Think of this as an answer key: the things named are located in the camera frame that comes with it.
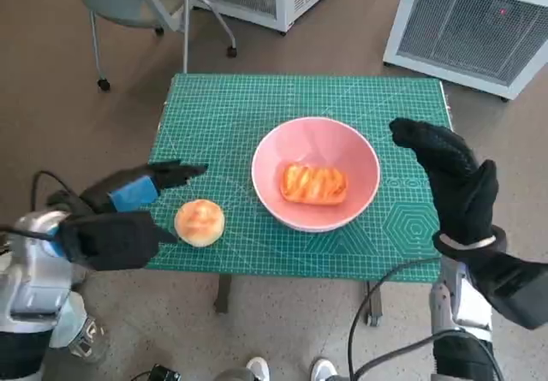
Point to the orange striped toy pastry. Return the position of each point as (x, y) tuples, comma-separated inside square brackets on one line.
[(312, 184)]

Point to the grey office chair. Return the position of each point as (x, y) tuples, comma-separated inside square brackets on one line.
[(124, 0)]

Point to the dark table leg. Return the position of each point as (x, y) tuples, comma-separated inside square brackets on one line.
[(374, 304), (222, 293)]

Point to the white shoe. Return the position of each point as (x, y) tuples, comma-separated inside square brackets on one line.
[(257, 368), (323, 368)]

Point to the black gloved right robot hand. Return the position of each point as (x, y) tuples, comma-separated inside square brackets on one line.
[(458, 184)]

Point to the round toy bread bun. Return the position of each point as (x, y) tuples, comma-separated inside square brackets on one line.
[(199, 222)]

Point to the pink bowl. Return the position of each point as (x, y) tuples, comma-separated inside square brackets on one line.
[(274, 162)]

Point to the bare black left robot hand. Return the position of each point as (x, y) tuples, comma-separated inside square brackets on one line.
[(132, 188)]

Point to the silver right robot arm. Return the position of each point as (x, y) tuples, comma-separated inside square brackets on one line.
[(462, 308)]

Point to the small black device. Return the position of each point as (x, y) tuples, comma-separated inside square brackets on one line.
[(162, 372)]

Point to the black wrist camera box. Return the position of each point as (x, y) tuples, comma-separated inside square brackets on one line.
[(107, 244), (514, 291)]

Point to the large white mesh cabinet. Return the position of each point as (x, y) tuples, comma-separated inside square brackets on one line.
[(466, 30)]

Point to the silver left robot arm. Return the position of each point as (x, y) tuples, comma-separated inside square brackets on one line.
[(34, 287)]

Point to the thin grey metal pole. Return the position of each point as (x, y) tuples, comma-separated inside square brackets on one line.
[(187, 21)]

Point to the green cutting mat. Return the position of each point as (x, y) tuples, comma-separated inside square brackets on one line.
[(257, 98)]

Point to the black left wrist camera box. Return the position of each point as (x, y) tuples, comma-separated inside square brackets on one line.
[(107, 244)]

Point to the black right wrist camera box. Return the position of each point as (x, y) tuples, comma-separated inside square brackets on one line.
[(514, 291)]

